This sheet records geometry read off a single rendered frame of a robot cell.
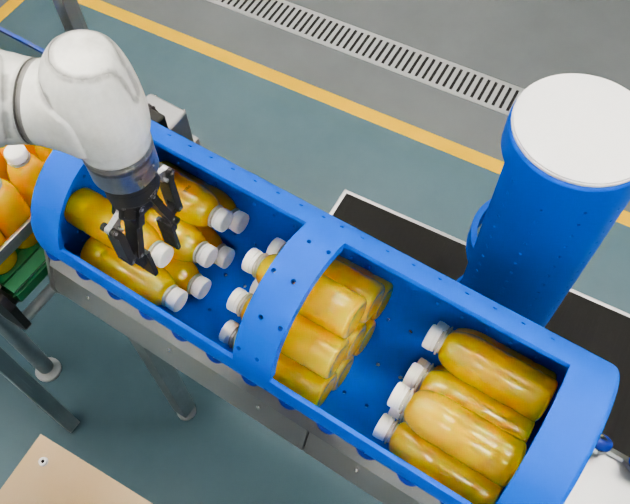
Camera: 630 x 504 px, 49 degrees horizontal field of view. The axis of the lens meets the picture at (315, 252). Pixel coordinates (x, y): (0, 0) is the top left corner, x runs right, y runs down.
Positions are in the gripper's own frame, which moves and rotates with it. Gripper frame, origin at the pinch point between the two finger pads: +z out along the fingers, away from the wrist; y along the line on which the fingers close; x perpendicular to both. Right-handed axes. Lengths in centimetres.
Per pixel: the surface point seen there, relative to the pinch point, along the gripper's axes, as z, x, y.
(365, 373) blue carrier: 17.2, -35.7, 5.7
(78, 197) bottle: 0.0, 16.9, 0.3
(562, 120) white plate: 9, -42, 67
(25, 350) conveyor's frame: 92, 60, -16
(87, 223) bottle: 1.2, 13.1, -2.3
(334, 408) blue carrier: 13.9, -35.0, -3.0
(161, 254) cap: 1.4, -0.6, -0.2
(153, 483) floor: 113, 12, -24
